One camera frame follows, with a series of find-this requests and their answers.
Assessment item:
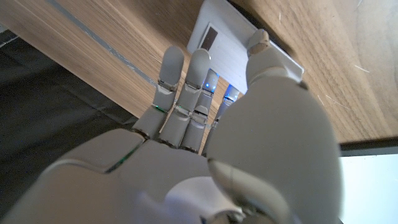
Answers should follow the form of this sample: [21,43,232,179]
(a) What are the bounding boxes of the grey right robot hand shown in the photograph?
[0,28,345,224]

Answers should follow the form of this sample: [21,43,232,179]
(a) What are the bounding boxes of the grey whiteboard eraser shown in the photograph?
[186,0,305,95]

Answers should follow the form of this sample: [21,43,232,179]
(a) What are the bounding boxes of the small black-framed whiteboard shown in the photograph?
[337,138,398,224]

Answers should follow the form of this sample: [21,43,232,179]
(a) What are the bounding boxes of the black backdrop curtain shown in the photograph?
[0,23,139,218]

